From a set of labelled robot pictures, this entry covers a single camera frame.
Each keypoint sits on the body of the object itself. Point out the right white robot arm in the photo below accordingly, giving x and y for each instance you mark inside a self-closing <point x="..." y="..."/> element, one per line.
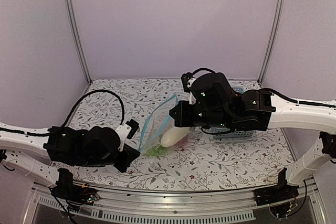
<point x="214" y="103"/>

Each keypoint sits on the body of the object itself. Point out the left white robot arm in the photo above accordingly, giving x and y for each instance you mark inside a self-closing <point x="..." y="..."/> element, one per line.
<point x="97" y="147"/>

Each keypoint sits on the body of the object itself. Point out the white toy radish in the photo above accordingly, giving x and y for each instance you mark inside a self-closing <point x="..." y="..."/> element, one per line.
<point x="174" y="135"/>

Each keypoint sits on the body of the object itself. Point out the floral table mat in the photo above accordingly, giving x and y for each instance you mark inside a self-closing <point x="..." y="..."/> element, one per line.
<point x="202" y="163"/>

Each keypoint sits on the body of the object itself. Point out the clear zip top bag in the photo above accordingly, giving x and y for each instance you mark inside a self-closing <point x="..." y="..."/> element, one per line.
<point x="157" y="124"/>

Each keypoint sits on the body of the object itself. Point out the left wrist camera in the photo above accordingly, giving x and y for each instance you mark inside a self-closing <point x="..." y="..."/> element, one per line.
<point x="126" y="131"/>

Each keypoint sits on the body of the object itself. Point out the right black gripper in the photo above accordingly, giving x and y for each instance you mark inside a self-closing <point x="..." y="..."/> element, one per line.
<point x="181" y="120"/>

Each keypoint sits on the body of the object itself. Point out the front aluminium rail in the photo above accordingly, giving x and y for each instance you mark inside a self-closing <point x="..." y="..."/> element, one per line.
<point x="125" y="205"/>

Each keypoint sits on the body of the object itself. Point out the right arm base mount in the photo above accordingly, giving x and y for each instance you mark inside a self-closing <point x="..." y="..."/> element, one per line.
<point x="279" y="192"/>

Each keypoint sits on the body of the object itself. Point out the blue plastic basket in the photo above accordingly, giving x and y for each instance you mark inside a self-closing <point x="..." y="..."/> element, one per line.
<point x="222" y="133"/>

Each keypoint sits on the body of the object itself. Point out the left aluminium frame post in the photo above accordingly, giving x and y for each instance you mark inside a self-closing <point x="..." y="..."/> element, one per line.
<point x="77" y="40"/>

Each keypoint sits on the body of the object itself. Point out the red toy tomato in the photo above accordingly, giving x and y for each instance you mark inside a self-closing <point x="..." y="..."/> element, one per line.
<point x="182" y="141"/>

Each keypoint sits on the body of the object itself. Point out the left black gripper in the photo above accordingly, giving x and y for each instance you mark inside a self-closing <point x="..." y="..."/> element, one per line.
<point x="130" y="155"/>

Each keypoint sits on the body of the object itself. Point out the aluminium frame post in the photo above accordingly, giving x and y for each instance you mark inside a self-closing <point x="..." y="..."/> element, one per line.
<point x="271" y="41"/>
<point x="77" y="40"/>

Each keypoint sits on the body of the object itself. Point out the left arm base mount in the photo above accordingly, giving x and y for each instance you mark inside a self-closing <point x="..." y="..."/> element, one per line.
<point x="70" y="196"/>

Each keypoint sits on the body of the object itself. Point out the right aluminium frame post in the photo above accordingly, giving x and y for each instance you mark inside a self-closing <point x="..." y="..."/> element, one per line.
<point x="271" y="41"/>

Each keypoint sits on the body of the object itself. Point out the green toy grapes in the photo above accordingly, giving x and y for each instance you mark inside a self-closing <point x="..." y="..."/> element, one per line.
<point x="157" y="150"/>

